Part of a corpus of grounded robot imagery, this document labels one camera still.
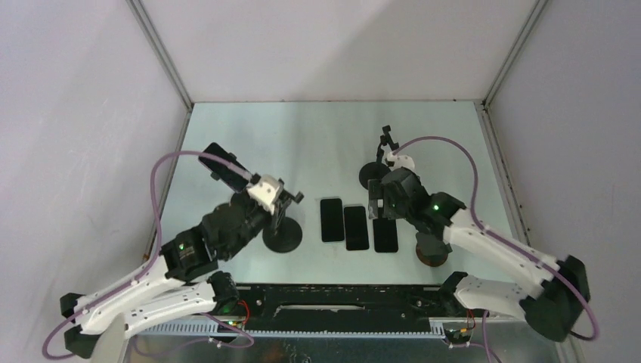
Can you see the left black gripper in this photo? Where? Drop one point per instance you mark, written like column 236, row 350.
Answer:
column 280, row 207

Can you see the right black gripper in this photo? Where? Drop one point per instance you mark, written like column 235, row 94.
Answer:
column 388, row 212

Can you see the teal blue phone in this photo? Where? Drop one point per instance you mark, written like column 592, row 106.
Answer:
column 331, row 220

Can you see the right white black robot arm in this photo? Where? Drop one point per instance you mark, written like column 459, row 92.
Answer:
column 547, row 293

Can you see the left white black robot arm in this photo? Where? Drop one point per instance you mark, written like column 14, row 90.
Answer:
column 184, row 278

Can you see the brown base phone stand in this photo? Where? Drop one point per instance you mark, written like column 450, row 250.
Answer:
column 431, row 251

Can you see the left small circuit board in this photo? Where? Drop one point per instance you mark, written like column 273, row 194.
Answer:
column 228, row 329

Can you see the small circuit board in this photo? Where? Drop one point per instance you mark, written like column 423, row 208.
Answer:
column 461, row 337
column 228, row 329

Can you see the right small circuit board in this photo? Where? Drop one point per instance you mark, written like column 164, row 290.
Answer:
column 461, row 337

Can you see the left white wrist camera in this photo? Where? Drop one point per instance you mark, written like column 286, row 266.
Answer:
column 265, row 192

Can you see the black front mounting rail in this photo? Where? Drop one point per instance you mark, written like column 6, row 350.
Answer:
column 342, row 308

